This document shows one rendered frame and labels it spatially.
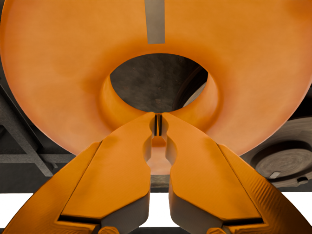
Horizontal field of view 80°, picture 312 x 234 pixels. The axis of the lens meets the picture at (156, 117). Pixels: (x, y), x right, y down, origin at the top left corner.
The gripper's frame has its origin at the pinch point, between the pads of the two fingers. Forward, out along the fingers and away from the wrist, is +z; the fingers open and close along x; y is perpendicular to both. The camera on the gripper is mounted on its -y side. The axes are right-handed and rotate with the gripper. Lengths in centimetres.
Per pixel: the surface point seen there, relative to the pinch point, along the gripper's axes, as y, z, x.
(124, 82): 11.4, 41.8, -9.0
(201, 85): 5.9, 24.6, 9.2
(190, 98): 9.0, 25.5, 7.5
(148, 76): 9.2, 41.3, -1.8
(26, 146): 289, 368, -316
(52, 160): 357, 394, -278
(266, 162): 21.0, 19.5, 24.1
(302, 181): 29, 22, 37
